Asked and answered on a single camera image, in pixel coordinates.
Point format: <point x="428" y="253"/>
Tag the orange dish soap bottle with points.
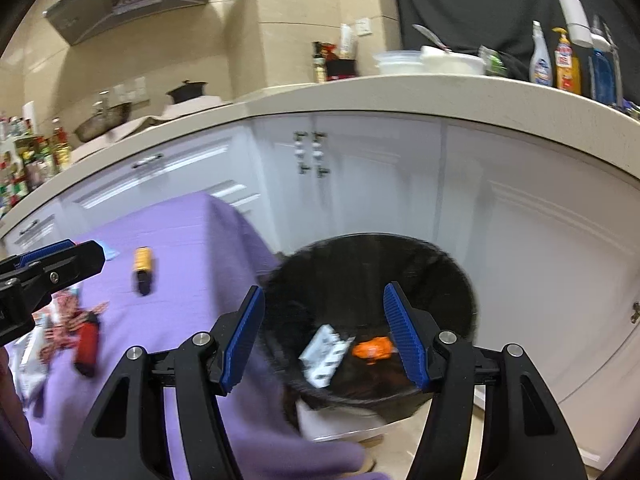
<point x="567" y="67"/>

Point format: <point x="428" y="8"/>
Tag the black red utensil holder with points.
<point x="341" y="69"/>

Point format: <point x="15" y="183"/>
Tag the silver white foil packet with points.
<point x="323" y="355"/>

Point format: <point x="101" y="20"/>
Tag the light blue wrapper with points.
<point x="109" y="253"/>

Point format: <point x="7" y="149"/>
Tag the steel wok pan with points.
<point x="106" y="116"/>

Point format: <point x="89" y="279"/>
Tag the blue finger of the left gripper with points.
<point x="73" y="265"/>
<point x="37" y="254"/>

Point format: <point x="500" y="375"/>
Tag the blue cleaner bottle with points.
<point x="604" y="65"/>

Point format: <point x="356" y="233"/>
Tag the white bowl with spoon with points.
<point x="439" y="59"/>

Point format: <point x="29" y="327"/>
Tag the white spray bottle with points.
<point x="540" y="64"/>

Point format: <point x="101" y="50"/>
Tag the cooking oil bottle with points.
<point x="61" y="149"/>

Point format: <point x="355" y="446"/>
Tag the large white snack bag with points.
<point x="29" y="359"/>

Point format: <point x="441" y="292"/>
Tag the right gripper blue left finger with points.
<point x="237" y="334"/>

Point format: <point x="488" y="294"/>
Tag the orange plastic bag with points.
<point x="374" y="350"/>

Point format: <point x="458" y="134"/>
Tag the dark sauce bottle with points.
<point x="319" y="63"/>

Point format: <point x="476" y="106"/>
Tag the red label dark bottle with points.
<point x="87" y="347"/>

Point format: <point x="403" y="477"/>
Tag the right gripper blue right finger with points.
<point x="406" y="338"/>

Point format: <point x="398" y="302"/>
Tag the black-lined trash bin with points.
<point x="340" y="282"/>

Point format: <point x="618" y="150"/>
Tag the white plastic container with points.
<point x="401" y="62"/>

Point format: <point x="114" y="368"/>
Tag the black cooking pot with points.
<point x="187" y="91"/>

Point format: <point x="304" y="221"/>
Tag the yellow label dark bottle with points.
<point x="143" y="272"/>

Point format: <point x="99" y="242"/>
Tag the red checkered ribbon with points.
<point x="65" y="321"/>

